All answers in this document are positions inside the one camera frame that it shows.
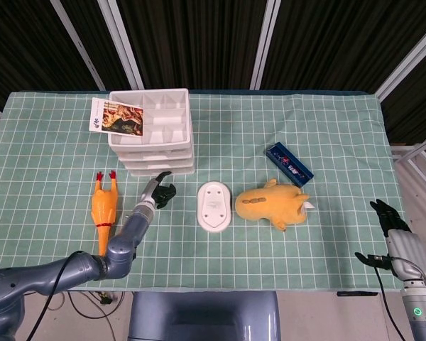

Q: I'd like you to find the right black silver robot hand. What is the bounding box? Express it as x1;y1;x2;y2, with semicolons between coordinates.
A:
354;198;426;281

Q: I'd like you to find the white frame post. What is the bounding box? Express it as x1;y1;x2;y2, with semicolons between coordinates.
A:
376;21;426;101
51;0;106;90
250;0;281;90
97;0;145;90

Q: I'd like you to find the blue grey robot torso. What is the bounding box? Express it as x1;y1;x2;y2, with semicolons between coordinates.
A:
127;291;281;341

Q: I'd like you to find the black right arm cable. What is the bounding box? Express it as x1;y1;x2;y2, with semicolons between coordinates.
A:
372;264;406;341

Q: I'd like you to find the white plastic drawer cabinet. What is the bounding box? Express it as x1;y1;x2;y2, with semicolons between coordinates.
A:
108;87;196;178

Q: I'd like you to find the green checked tablecloth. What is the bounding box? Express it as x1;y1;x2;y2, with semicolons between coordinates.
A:
0;90;408;293

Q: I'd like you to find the orange rubber chicken toy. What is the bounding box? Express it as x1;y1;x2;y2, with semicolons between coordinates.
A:
91;170;120;257

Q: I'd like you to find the dark blue rectangular box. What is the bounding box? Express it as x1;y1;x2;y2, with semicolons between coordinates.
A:
265;141;315;188

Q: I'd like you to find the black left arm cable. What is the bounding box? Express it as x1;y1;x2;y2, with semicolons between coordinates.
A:
26;250;84;341

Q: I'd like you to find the white oval plastic device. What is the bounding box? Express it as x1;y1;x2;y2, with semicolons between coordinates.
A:
197;180;233;234

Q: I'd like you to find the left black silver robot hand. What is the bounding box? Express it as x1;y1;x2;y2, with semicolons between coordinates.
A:
138;170;178;211

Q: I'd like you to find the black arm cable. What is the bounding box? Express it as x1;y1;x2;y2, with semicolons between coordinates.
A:
26;250;84;341
372;264;406;341

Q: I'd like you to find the yellow plush animal toy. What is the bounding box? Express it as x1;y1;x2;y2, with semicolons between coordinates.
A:
233;178;314;232

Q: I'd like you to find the black floor cable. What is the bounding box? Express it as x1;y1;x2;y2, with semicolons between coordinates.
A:
45;291;125;341

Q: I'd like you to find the printed picture card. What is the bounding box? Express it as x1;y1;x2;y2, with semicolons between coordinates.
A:
89;97;145;136

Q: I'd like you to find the white metal rack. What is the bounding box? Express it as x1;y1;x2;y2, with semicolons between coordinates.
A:
390;131;426;200

